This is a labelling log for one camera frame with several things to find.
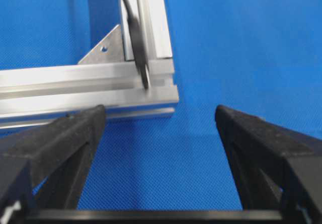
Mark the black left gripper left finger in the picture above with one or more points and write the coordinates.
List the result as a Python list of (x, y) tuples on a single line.
[(47, 166)]

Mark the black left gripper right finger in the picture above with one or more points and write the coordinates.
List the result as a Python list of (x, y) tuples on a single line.
[(274, 168)]

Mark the aluminium extrusion frame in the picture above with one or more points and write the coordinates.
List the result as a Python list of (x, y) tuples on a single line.
[(106, 75)]

